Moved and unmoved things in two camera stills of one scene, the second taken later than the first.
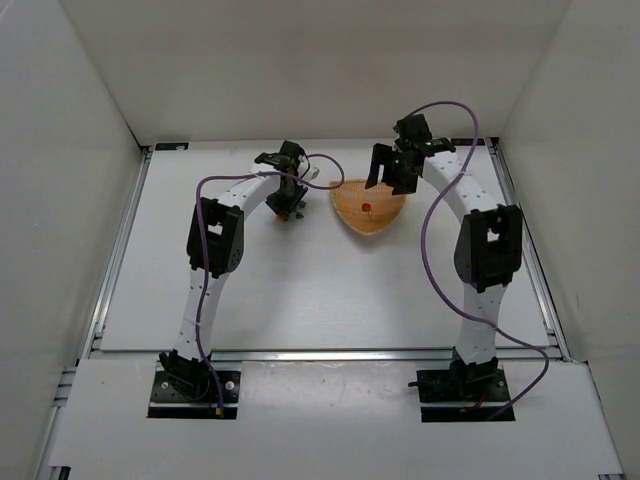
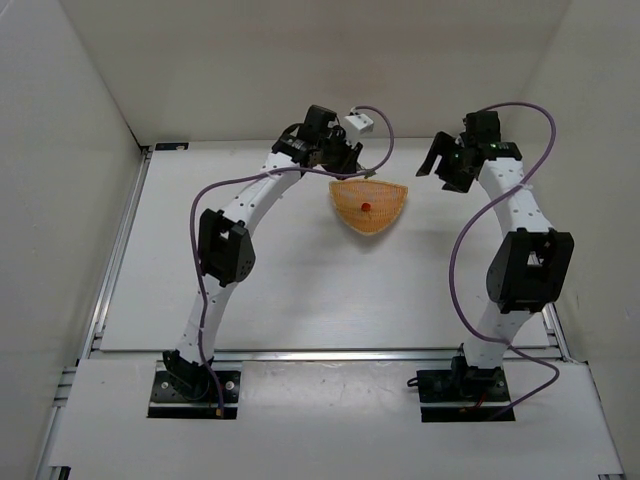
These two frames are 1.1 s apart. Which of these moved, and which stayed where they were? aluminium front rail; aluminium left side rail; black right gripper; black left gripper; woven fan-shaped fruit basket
Moved: black right gripper; black left gripper
Stayed: woven fan-shaped fruit basket; aluminium front rail; aluminium left side rail
